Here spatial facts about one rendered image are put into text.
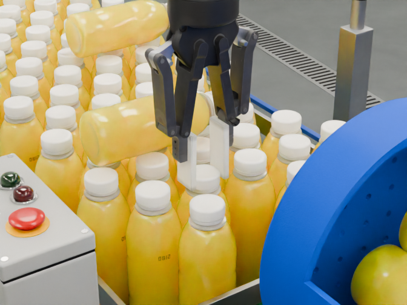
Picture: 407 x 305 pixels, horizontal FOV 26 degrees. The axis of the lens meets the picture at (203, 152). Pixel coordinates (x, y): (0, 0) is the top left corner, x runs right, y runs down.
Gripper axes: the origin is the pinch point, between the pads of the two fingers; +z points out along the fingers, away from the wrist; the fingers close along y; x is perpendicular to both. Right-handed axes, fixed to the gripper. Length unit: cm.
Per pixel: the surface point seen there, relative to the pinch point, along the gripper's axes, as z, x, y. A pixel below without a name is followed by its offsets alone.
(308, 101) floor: 110, 178, 174
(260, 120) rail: 13.0, 23.5, 26.7
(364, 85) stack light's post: 9.5, 18.5, 43.5
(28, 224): -0.8, -3.4, -23.0
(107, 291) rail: 12.2, -1.8, -14.1
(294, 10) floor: 109, 267, 240
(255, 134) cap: 2.4, 4.1, 10.7
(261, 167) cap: 3.1, -1.9, 7.0
